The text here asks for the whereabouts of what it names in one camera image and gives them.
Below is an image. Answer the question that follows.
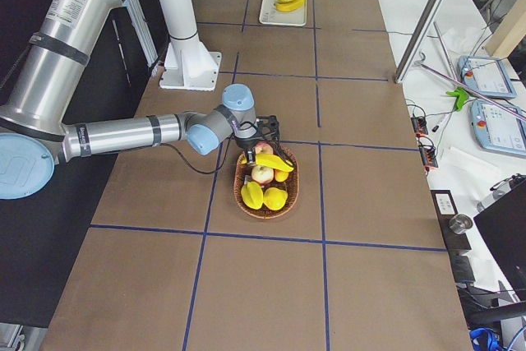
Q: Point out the black braided cable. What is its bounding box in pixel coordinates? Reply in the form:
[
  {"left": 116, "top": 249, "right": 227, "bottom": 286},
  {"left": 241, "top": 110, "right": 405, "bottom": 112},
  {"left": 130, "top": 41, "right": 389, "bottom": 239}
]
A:
[{"left": 168, "top": 118, "right": 295, "bottom": 175}]

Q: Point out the pale green bear tray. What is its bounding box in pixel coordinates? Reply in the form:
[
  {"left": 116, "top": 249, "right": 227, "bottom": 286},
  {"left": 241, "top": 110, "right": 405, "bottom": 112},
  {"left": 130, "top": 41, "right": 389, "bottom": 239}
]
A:
[{"left": 259, "top": 0, "right": 307, "bottom": 27}]

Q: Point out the brown wicker basket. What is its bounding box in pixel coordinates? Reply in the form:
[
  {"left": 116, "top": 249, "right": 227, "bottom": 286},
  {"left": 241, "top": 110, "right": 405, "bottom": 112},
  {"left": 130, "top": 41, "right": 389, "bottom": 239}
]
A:
[{"left": 233, "top": 147, "right": 299, "bottom": 219}]

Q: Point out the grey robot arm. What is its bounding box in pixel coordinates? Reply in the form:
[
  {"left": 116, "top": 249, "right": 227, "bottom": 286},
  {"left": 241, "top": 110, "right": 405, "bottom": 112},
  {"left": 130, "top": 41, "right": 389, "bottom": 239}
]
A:
[{"left": 1, "top": 0, "right": 258, "bottom": 200}]

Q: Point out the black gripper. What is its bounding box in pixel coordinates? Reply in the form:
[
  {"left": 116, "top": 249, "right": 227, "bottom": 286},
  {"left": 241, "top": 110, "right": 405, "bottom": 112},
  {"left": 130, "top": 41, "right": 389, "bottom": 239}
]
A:
[{"left": 235, "top": 136, "right": 259, "bottom": 165}]

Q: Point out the yellow lemon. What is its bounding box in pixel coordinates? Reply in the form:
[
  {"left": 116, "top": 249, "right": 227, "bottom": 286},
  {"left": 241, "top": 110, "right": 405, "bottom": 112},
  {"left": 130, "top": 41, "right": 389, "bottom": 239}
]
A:
[{"left": 263, "top": 187, "right": 288, "bottom": 211}]

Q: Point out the metal cup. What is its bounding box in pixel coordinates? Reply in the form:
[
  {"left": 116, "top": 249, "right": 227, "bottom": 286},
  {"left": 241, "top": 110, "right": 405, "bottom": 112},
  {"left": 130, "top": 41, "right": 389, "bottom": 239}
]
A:
[{"left": 448, "top": 213, "right": 473, "bottom": 235}]

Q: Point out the green handled reach grabber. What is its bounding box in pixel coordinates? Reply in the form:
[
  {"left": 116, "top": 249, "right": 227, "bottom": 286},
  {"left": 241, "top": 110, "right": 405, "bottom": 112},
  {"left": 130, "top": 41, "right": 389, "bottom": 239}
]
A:
[{"left": 418, "top": 53, "right": 526, "bottom": 122}]

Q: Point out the red green apple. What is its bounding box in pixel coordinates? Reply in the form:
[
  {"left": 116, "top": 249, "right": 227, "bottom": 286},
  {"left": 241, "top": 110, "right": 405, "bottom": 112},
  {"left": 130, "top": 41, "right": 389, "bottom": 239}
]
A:
[{"left": 251, "top": 165, "right": 275, "bottom": 185}]

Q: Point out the blue teach pendant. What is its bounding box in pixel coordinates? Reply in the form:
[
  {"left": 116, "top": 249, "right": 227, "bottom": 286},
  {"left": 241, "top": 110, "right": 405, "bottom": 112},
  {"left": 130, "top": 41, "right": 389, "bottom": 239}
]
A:
[
  {"left": 458, "top": 55, "right": 517, "bottom": 99},
  {"left": 470, "top": 99, "right": 525, "bottom": 157}
]

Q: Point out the aluminium frame post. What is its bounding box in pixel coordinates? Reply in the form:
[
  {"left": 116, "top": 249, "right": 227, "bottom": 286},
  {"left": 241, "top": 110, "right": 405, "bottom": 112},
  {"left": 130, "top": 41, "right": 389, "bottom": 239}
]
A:
[{"left": 394, "top": 0, "right": 444, "bottom": 83}]

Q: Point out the black monitor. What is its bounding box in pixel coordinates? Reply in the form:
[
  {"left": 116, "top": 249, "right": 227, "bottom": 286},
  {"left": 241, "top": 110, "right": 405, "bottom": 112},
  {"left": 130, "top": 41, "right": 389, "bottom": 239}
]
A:
[{"left": 474, "top": 186, "right": 525, "bottom": 301}]

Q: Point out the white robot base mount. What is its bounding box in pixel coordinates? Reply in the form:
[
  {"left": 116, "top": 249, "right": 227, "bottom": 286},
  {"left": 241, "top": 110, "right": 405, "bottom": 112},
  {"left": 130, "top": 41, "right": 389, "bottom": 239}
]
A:
[{"left": 159, "top": 0, "right": 222, "bottom": 91}]

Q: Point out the silver reach grabber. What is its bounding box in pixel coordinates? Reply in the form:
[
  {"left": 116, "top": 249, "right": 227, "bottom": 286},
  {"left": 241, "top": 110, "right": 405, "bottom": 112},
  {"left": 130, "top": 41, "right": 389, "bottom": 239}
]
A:
[{"left": 433, "top": 21, "right": 458, "bottom": 80}]

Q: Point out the dark red plum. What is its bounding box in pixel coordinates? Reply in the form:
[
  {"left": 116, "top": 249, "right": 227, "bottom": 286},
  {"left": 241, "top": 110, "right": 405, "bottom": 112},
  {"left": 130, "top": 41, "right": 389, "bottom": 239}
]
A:
[{"left": 274, "top": 169, "right": 290, "bottom": 182}]

